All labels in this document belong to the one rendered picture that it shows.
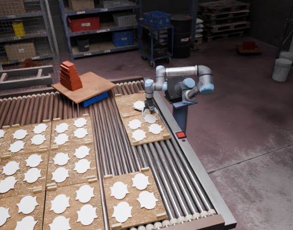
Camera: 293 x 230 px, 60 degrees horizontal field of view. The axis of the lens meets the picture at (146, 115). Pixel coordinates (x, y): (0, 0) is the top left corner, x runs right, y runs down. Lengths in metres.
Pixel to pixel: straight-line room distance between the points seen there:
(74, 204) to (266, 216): 1.97
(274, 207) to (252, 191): 0.26
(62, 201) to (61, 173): 0.26
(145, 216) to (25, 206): 0.76
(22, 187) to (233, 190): 2.15
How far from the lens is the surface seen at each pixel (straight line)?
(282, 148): 3.88
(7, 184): 2.07
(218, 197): 1.83
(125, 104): 2.64
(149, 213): 1.68
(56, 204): 1.81
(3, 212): 1.91
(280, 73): 5.61
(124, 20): 6.56
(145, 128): 2.28
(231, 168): 3.36
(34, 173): 2.06
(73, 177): 1.94
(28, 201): 1.89
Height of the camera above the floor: 2.31
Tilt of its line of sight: 34 degrees down
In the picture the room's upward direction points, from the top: 1 degrees counter-clockwise
